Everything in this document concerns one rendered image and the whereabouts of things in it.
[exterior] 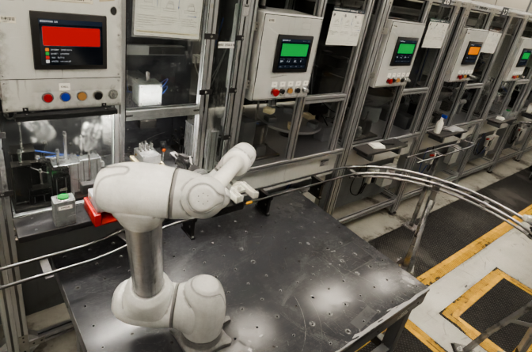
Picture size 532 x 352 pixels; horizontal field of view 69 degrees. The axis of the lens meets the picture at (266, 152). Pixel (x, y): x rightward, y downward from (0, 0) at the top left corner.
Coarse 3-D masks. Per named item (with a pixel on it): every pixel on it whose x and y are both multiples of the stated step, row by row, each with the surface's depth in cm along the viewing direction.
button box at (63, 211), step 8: (56, 200) 153; (64, 200) 153; (72, 200) 155; (56, 208) 152; (64, 208) 154; (72, 208) 156; (56, 216) 154; (64, 216) 156; (72, 216) 158; (56, 224) 155; (64, 224) 157
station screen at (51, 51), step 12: (48, 24) 133; (60, 24) 135; (72, 24) 137; (84, 24) 139; (96, 24) 142; (48, 48) 136; (60, 48) 138; (72, 48) 140; (84, 48) 143; (96, 48) 145; (48, 60) 137; (60, 60) 140; (72, 60) 142; (84, 60) 145; (96, 60) 147
